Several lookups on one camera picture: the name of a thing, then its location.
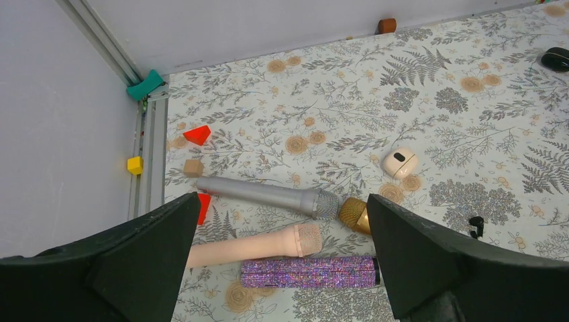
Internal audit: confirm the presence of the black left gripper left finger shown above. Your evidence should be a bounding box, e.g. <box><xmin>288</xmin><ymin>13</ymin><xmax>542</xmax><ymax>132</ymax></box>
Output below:
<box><xmin>1</xmin><ymin>193</ymin><xmax>201</xmax><ymax>321</ymax></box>

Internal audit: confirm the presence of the gold microphone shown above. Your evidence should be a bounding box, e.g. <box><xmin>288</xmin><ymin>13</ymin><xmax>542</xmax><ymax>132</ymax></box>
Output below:
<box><xmin>338</xmin><ymin>197</ymin><xmax>371</xmax><ymax>235</ymax></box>

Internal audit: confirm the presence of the pink microphone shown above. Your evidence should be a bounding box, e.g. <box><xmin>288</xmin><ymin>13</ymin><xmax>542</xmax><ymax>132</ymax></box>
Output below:
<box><xmin>186</xmin><ymin>224</ymin><xmax>323</xmax><ymax>268</ymax></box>

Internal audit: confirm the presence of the red rectangular block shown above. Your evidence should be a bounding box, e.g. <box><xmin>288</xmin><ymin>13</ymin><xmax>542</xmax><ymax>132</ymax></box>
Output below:
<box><xmin>197</xmin><ymin>193</ymin><xmax>211</xmax><ymax>225</ymax></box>

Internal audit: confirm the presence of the yellow cube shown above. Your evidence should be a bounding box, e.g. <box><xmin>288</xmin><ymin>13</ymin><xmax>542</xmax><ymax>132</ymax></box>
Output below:
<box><xmin>127</xmin><ymin>156</ymin><xmax>144</xmax><ymax>176</ymax></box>

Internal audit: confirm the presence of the purple glitter microphone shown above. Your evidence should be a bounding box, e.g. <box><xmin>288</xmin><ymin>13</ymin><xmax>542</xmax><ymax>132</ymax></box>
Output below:
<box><xmin>240</xmin><ymin>256</ymin><xmax>381</xmax><ymax>288</ymax></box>

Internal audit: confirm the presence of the cream earbud charging case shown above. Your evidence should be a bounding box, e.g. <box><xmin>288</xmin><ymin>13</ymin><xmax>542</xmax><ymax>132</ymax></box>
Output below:
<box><xmin>382</xmin><ymin>148</ymin><xmax>419</xmax><ymax>180</ymax></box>

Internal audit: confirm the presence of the teal curved block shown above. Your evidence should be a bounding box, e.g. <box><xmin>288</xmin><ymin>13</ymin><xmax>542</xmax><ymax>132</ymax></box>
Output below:
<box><xmin>126</xmin><ymin>69</ymin><xmax>166</xmax><ymax>101</ymax></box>

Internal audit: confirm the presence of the brown wooden cylinder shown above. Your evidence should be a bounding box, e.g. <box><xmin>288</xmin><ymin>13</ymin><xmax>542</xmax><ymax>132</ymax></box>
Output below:
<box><xmin>377</xmin><ymin>18</ymin><xmax>397</xmax><ymax>34</ymax></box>

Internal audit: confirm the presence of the black earbud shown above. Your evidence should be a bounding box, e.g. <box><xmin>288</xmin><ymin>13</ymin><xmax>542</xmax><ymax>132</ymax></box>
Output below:
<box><xmin>469</xmin><ymin>216</ymin><xmax>484</xmax><ymax>239</ymax></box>

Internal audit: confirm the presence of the red triangular block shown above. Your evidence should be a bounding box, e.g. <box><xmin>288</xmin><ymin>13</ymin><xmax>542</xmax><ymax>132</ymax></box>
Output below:
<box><xmin>183</xmin><ymin>125</ymin><xmax>211</xmax><ymax>146</ymax></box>

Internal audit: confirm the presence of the black earbud charging case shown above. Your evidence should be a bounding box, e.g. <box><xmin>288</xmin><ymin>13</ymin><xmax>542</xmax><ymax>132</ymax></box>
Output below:
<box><xmin>541</xmin><ymin>47</ymin><xmax>569</xmax><ymax>72</ymax></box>

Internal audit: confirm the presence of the tan wooden cube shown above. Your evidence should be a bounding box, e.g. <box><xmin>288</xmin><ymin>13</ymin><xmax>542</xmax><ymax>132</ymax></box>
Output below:
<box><xmin>183</xmin><ymin>159</ymin><xmax>204</xmax><ymax>178</ymax></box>

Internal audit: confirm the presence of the silver microphone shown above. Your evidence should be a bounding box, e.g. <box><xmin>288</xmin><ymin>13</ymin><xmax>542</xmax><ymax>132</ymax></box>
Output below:
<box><xmin>197</xmin><ymin>176</ymin><xmax>340</xmax><ymax>219</ymax></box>

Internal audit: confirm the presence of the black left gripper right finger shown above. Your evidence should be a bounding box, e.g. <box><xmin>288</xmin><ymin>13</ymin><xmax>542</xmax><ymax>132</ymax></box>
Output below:
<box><xmin>367</xmin><ymin>195</ymin><xmax>568</xmax><ymax>321</ymax></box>

